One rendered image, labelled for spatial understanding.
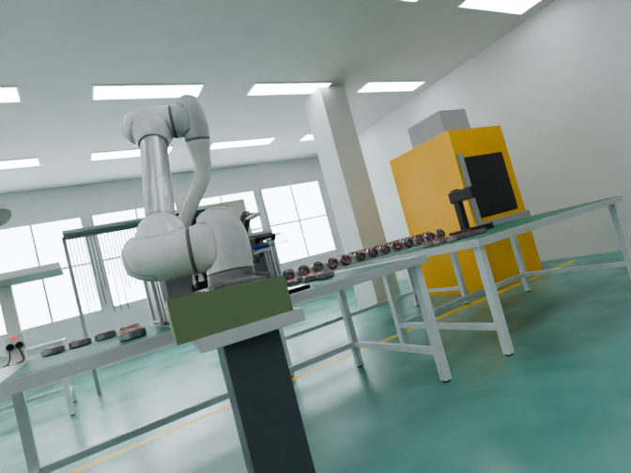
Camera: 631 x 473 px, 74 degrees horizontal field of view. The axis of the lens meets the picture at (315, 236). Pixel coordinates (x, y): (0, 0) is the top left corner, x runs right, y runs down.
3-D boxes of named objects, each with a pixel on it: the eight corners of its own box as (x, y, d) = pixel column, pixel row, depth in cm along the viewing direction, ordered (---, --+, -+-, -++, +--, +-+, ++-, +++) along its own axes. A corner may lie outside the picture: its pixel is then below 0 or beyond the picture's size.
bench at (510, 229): (648, 282, 344) (622, 194, 348) (512, 358, 251) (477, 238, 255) (527, 290, 439) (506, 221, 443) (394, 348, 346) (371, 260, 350)
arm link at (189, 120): (211, 140, 178) (179, 145, 176) (203, 98, 177) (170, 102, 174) (209, 134, 166) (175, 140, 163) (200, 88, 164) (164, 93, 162)
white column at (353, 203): (402, 298, 612) (344, 85, 629) (378, 307, 589) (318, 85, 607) (381, 299, 655) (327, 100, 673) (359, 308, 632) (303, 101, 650)
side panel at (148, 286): (166, 325, 220) (152, 266, 222) (161, 327, 218) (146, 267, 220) (159, 324, 244) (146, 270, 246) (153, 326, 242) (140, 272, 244)
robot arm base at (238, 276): (279, 277, 134) (275, 260, 135) (208, 292, 126) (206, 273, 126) (265, 283, 151) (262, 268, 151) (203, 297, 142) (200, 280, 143)
